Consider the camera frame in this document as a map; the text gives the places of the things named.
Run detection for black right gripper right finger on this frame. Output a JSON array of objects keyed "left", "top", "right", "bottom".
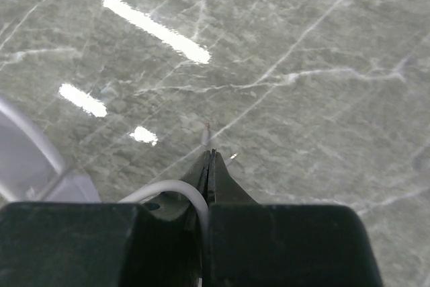
[{"left": 203, "top": 151, "right": 383, "bottom": 286}]

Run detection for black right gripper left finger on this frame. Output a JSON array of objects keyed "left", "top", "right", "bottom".
[{"left": 1, "top": 152, "right": 210, "bottom": 286}]

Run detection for thin grey audio cable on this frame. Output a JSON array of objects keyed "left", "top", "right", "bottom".
[{"left": 117, "top": 122, "right": 241, "bottom": 234}]

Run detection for white headphones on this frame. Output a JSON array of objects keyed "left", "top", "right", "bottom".
[{"left": 1, "top": 97, "right": 101, "bottom": 203}]

